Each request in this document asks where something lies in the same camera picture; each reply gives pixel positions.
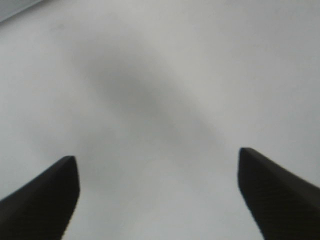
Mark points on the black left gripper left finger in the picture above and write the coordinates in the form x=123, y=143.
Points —
x=43, y=207

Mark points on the white microwave door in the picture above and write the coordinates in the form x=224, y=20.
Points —
x=10, y=8

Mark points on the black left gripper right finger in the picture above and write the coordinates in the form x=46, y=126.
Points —
x=283, y=205

